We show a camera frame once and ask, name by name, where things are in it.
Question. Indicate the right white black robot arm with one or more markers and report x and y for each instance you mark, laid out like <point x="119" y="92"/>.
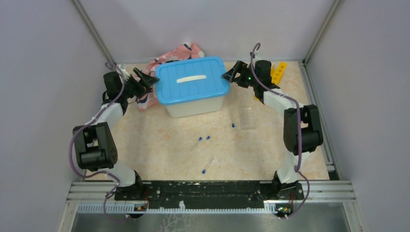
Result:
<point x="302" y="130"/>

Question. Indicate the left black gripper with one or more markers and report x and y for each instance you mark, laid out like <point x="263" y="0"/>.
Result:
<point x="147" y="80"/>

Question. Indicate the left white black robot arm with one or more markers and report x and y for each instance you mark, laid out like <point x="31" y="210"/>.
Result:
<point x="92" y="146"/>

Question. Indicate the yellow test tube rack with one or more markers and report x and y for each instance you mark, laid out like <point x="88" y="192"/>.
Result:
<point x="268" y="75"/>

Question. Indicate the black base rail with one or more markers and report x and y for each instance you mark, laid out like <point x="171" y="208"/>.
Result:
<point x="209" y="194"/>

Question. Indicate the blue plastic bin lid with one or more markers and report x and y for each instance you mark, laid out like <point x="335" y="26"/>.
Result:
<point x="190" y="80"/>

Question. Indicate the white plastic storage bin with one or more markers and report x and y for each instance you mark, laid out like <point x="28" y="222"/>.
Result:
<point x="196" y="107"/>

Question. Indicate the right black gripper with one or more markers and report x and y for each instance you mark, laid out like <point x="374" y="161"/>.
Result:
<point x="240" y="67"/>

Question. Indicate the clear plastic tube rack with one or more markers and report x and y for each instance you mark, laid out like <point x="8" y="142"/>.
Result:
<point x="247" y="118"/>

